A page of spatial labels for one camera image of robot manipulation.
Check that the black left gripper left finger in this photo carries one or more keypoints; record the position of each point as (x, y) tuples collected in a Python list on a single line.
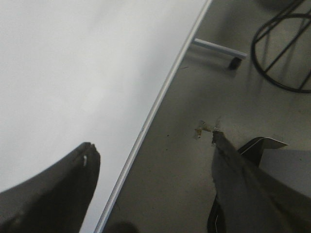
[(55, 200)]

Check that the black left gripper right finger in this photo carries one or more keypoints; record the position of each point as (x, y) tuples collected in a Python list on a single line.
[(251, 200)]

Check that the large white whiteboard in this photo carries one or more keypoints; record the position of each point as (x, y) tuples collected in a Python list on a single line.
[(74, 71)]

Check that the grey whiteboard stand leg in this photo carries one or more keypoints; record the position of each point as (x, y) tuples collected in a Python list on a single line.
[(219, 48)]

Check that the black caster wheel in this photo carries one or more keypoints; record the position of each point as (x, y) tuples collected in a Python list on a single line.
[(235, 63)]

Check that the grey metal bracket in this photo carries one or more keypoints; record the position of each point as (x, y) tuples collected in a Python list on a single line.
[(253, 150)]

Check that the black wire stool base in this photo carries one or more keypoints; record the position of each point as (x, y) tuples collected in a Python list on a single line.
[(281, 46)]

